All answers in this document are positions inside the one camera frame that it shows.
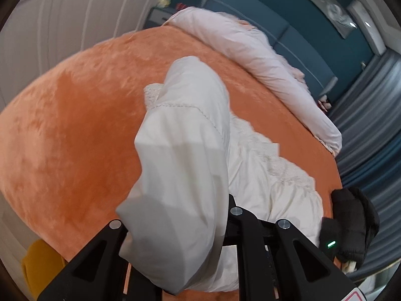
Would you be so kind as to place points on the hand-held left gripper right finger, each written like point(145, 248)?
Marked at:
point(250, 250)

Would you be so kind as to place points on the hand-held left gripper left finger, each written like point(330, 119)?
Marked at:
point(91, 257)

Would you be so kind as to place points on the white zip-up jacket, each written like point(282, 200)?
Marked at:
point(184, 175)

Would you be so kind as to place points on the grey-blue curtain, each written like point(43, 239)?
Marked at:
point(372, 125)

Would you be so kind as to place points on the small plush toys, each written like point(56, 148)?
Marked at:
point(324, 103)

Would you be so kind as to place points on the orange plush bed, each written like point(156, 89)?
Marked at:
point(78, 125)

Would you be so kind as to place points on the pale pink duvet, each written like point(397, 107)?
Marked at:
point(250, 53)

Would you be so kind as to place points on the blue padded headboard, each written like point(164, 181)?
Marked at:
point(291, 37)

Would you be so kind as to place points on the white panelled wardrobe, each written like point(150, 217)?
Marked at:
point(94, 9)

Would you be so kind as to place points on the grey nightstand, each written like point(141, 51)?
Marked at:
point(158, 17)

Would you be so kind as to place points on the yellow-green tissue box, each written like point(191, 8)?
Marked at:
point(163, 3)

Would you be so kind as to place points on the silver wall picture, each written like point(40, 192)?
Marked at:
point(325, 3)

